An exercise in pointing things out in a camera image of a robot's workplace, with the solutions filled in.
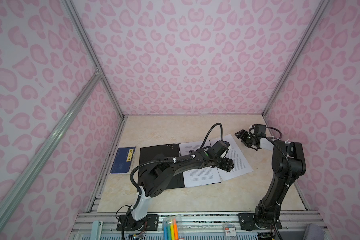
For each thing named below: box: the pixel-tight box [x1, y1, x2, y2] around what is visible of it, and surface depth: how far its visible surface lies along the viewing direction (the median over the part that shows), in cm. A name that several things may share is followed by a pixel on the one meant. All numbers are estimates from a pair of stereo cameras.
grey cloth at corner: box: [305, 223, 325, 240], surface depth 69 cm
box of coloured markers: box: [161, 214, 182, 240], surface depth 72 cm
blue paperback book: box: [110, 146, 136, 174], surface depth 98 cm
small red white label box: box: [225, 225, 237, 240], surface depth 70 cm
